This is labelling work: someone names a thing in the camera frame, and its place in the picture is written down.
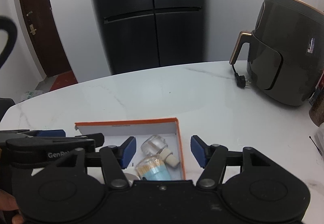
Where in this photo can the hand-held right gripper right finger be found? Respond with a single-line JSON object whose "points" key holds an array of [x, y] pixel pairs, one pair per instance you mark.
{"points": [[198, 150]]}

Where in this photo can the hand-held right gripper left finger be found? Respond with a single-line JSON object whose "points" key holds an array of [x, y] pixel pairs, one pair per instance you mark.
{"points": [[127, 151]]}

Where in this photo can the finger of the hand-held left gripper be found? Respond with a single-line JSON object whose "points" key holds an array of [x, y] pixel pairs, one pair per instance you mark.
{"points": [[52, 133]]}

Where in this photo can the clear glass bottle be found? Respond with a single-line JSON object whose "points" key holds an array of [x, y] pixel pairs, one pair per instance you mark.
{"points": [[153, 144]]}

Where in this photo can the orange-rimmed cardboard box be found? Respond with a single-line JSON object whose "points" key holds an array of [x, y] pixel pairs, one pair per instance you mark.
{"points": [[114, 129]]}

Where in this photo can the light blue toothpick jar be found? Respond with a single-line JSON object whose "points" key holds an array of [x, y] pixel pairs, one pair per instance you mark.
{"points": [[154, 173]]}

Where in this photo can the person's left hand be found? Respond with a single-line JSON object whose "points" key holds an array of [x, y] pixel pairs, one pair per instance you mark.
{"points": [[6, 201]]}

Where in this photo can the white plastic bag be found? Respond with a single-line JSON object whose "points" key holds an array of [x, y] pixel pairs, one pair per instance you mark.
{"points": [[31, 95]]}

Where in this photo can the black chair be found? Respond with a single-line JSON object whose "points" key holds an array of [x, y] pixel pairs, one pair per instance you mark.
{"points": [[6, 108]]}

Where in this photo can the red door mat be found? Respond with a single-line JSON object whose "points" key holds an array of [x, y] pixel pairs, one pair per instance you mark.
{"points": [[63, 81]]}

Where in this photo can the black power plug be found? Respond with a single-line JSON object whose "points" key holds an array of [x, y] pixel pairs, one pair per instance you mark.
{"points": [[240, 82]]}

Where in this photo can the brown door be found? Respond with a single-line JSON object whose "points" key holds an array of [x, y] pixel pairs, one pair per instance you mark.
{"points": [[43, 24]]}

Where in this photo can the black cotton swab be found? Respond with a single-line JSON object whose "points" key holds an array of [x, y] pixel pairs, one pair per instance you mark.
{"points": [[315, 145]]}

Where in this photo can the clear plastic bag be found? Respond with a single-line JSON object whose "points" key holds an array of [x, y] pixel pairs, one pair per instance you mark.
{"points": [[321, 135]]}

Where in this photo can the brown jar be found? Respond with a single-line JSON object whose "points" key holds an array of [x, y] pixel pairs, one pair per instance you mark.
{"points": [[317, 112]]}

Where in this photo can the black refrigerator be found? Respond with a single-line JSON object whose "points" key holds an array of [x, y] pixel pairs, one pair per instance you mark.
{"points": [[151, 24]]}

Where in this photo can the dark air fryer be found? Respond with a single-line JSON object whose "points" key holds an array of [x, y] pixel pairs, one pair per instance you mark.
{"points": [[286, 49]]}

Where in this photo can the red item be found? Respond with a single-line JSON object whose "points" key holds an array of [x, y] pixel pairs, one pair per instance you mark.
{"points": [[321, 84]]}

